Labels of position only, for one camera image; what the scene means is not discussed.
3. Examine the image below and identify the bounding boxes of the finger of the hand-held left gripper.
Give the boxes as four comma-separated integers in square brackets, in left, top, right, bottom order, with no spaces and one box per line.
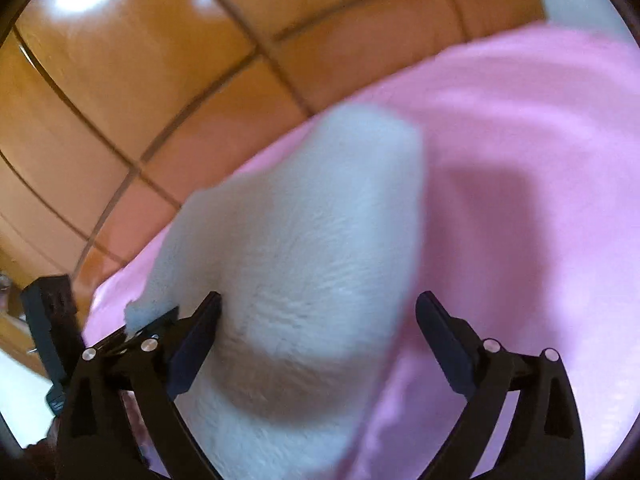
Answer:
[21,275,85,417]

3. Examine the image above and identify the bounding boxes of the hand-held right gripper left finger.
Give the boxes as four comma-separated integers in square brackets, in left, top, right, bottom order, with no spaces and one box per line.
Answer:
[55,291,223,480]

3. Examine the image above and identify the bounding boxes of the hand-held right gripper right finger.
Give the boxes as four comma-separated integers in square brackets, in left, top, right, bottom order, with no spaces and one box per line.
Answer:
[415,290,586,480]

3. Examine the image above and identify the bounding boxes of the white knit cloth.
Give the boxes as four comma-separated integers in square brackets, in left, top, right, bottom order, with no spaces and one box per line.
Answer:
[124,104,428,480]

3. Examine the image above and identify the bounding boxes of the pink blanket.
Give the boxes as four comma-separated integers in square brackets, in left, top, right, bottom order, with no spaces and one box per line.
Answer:
[82,25,640,480]

